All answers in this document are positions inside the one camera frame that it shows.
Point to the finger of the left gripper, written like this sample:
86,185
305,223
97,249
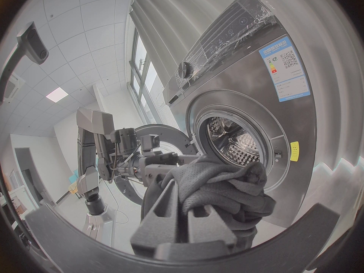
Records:
189,161

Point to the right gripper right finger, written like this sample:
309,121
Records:
212,229

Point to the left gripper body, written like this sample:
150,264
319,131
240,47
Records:
155,172

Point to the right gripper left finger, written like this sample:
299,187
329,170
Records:
159,220

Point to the grey garment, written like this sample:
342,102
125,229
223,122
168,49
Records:
216,180

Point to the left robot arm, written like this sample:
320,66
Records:
91,121

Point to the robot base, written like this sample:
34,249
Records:
101,220

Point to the washing machine door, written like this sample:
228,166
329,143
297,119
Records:
170,136

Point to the grey washing machine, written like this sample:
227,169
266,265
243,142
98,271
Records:
250,75

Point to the window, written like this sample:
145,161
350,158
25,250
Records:
142,67

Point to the square ceiling lamp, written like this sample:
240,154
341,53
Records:
57,94

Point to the ceiling air vent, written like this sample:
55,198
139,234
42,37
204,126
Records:
12,88

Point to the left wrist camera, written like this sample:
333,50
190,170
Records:
150,142

